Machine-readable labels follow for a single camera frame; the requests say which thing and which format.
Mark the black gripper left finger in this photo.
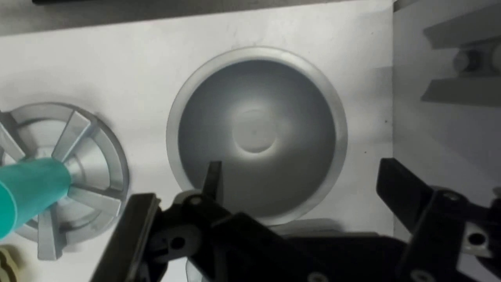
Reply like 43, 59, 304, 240
89, 160, 316, 282

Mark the grey toy tap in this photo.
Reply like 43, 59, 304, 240
420, 4, 501, 110

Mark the teal plastic cup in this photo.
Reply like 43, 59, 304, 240
0, 157, 74, 243

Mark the silver round sink bowl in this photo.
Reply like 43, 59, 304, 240
165, 46, 351, 228

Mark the white toy kitchen unit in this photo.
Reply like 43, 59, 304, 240
0, 0, 501, 282

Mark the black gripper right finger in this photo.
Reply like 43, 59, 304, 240
376, 156, 501, 282

